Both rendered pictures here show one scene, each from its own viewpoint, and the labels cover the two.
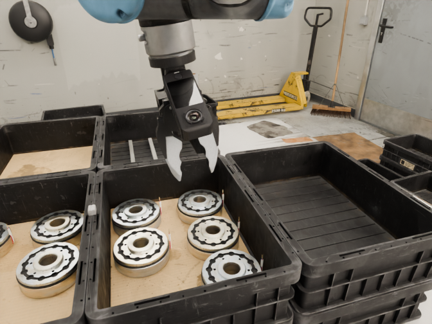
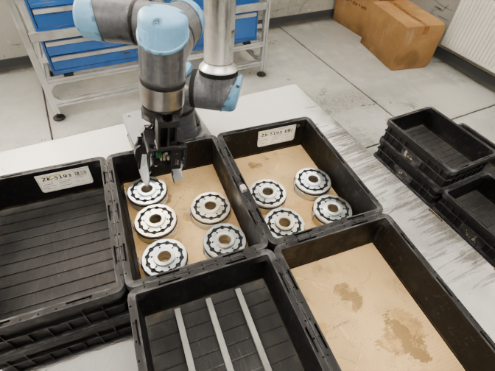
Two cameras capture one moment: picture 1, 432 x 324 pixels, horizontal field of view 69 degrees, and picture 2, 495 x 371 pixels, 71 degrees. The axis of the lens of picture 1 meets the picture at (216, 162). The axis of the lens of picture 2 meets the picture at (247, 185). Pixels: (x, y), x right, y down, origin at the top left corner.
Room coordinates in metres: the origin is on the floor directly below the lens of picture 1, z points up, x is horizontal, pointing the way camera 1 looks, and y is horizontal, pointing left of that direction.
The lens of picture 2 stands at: (1.03, 0.16, 1.55)
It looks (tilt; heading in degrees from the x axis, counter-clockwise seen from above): 47 degrees down; 173
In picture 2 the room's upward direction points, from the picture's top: 4 degrees clockwise
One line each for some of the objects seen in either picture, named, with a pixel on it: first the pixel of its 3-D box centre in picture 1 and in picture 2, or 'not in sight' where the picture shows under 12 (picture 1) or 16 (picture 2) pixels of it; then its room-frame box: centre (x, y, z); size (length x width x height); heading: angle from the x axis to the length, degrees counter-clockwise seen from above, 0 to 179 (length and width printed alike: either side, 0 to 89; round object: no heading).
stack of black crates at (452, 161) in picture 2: not in sight; (420, 170); (-0.15, 1.19, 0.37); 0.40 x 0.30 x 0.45; 22
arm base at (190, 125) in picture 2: not in sight; (177, 115); (0.06, 0.03, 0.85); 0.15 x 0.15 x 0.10
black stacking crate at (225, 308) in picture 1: (179, 234); (182, 212); (0.48, 0.07, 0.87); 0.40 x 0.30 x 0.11; 17
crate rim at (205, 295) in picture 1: (178, 213); (180, 199); (0.48, 0.07, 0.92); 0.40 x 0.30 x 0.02; 17
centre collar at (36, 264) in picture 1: (48, 260); (267, 191); (0.41, 0.29, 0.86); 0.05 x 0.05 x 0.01
